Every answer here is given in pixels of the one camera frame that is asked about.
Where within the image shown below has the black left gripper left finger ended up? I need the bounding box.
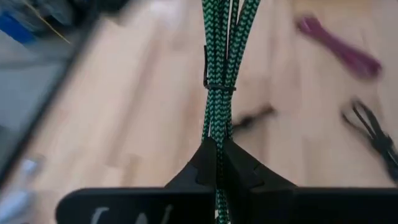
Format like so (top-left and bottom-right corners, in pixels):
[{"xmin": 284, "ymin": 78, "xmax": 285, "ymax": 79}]
[{"xmin": 164, "ymin": 136, "xmax": 218, "ymax": 189}]

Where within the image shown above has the black USB cable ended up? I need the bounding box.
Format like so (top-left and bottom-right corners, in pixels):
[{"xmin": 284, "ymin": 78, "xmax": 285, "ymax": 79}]
[{"xmin": 232, "ymin": 104, "xmax": 277, "ymax": 129}]

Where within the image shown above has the blue plastic bin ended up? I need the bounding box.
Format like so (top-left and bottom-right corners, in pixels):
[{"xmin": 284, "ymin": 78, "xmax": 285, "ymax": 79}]
[{"xmin": 0, "ymin": 11, "xmax": 37, "ymax": 45}]

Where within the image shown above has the pink braided USB cable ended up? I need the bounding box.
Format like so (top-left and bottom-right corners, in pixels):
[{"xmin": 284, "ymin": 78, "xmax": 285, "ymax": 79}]
[{"xmin": 294, "ymin": 14, "xmax": 384, "ymax": 80}]

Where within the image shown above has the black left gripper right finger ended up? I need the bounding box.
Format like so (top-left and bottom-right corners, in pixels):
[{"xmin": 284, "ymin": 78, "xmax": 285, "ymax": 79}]
[{"xmin": 221, "ymin": 138, "xmax": 298, "ymax": 189}]

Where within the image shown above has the thick black cable velcro strap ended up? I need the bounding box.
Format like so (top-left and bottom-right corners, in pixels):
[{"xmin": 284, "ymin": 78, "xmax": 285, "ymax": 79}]
[{"xmin": 340, "ymin": 98, "xmax": 398, "ymax": 185}]

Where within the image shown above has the green braided USB cable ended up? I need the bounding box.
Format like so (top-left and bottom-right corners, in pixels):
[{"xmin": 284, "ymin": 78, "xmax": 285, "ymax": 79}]
[{"xmin": 200, "ymin": 0, "xmax": 262, "ymax": 224}]

